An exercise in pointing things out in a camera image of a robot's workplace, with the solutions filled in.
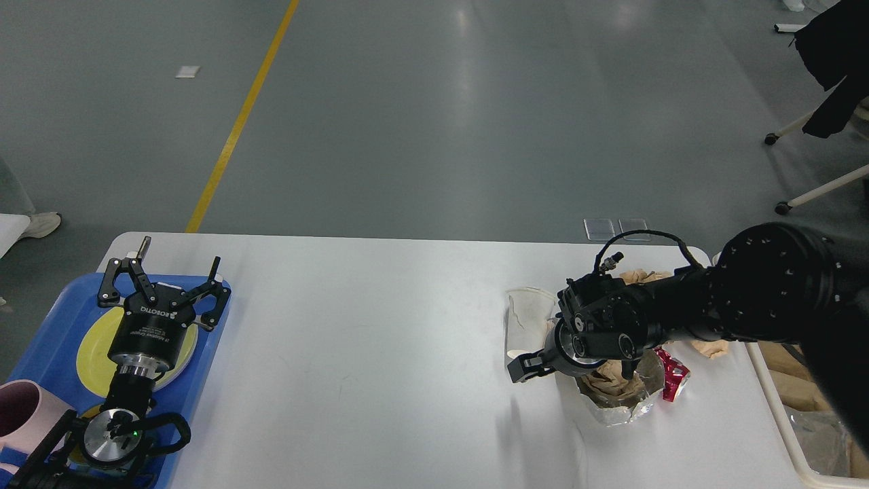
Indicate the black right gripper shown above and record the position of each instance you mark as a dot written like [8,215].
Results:
[558,354]

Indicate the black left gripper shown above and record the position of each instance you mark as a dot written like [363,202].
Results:
[153,333]

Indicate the yellow plastic plate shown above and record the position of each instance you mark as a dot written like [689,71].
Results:
[94,369]

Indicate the aluminium foil tray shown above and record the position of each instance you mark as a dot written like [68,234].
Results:
[651,372]

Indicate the pink ribbed mug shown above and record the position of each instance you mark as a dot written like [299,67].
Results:
[28,414]

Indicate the brown paper bag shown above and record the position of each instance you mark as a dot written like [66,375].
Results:
[793,382]

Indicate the clear plastic wrap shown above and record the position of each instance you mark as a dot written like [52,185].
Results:
[823,441]

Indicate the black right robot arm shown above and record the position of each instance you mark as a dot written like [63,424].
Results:
[774,282]

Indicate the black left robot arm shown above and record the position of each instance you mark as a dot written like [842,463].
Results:
[109,445]

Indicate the white paper cup lying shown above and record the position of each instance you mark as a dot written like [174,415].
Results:
[529,313]

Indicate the crumpled brown napkin in foil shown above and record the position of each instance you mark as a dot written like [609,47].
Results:
[607,388]

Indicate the crumpled beige napkin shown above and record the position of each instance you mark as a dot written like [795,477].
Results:
[639,276]
[711,350]

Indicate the white shoe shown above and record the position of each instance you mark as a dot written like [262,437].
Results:
[41,225]

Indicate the red foil wrapper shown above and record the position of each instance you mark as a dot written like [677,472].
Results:
[675,373]

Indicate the floor outlet plates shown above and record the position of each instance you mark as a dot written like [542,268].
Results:
[601,230]

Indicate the cream plastic bin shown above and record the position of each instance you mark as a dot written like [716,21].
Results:
[808,477]

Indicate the black jacket on chair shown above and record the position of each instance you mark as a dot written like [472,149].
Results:
[833,47]

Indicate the white desk frame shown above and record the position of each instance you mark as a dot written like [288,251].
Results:
[788,28]

